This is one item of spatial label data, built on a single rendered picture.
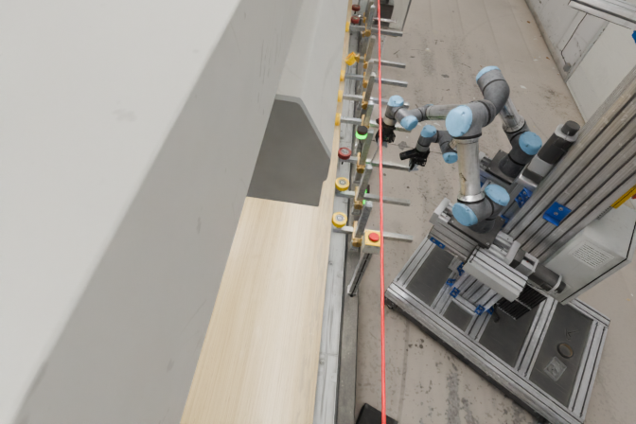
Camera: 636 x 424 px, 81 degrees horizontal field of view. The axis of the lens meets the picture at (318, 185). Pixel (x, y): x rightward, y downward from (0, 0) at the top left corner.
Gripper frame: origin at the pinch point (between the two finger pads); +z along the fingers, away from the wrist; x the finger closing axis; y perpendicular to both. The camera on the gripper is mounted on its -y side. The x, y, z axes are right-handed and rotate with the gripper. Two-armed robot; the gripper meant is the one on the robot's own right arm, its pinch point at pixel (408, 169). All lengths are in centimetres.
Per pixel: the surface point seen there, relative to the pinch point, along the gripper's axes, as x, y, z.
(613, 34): 258, 245, 7
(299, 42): -145, -59, -156
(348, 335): -102, -31, 12
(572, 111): 218, 233, 84
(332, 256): -57, -41, 20
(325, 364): -115, -40, 20
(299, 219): -54, -62, -8
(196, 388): -137, -90, -8
